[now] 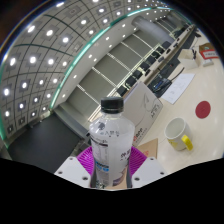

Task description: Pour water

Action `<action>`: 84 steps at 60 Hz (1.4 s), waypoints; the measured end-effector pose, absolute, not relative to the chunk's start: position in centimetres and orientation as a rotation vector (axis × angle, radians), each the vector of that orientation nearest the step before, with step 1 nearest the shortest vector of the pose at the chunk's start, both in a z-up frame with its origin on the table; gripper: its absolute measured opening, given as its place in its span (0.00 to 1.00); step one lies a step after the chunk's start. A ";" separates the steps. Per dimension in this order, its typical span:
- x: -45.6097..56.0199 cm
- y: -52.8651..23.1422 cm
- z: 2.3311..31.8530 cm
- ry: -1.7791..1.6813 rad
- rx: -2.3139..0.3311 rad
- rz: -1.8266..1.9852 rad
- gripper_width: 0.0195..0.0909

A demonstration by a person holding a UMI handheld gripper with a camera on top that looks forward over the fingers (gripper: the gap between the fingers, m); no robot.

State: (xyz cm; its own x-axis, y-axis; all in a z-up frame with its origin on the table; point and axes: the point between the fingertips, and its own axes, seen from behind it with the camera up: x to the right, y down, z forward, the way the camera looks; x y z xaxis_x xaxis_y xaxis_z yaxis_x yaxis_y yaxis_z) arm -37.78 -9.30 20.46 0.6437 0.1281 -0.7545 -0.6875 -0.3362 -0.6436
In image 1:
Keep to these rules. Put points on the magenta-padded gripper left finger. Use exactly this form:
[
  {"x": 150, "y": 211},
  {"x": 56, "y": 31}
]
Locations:
[{"x": 71, "y": 168}]

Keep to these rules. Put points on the large white cardboard box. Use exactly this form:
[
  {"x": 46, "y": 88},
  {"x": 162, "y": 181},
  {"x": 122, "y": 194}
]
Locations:
[{"x": 145, "y": 110}]

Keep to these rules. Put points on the long curved conference desk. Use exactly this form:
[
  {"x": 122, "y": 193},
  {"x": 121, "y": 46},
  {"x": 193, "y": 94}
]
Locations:
[{"x": 176, "y": 45}]

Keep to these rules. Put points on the flat round red coaster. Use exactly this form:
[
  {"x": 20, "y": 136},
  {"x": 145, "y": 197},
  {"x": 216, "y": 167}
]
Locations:
[{"x": 203, "y": 109}]

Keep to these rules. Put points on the group of ceiling lights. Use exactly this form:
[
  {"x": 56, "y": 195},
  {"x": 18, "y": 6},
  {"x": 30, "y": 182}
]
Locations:
[{"x": 50, "y": 32}]

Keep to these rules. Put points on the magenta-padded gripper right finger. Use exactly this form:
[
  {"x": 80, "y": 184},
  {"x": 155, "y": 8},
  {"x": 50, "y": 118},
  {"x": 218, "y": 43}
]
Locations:
[{"x": 150, "y": 168}]

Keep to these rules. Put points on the row of black office chairs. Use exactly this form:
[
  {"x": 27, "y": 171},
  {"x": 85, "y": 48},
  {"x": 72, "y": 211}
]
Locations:
[{"x": 145, "y": 66}]

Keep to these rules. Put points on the white printed paper sheet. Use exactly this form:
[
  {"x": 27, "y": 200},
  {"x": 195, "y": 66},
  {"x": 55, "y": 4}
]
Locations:
[{"x": 178, "y": 88}]

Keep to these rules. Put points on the clear plastic water bottle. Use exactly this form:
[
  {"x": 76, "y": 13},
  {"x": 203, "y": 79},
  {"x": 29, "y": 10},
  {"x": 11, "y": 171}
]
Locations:
[{"x": 111, "y": 143}]

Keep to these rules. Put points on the black desk phone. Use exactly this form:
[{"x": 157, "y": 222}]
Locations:
[{"x": 159, "y": 86}]

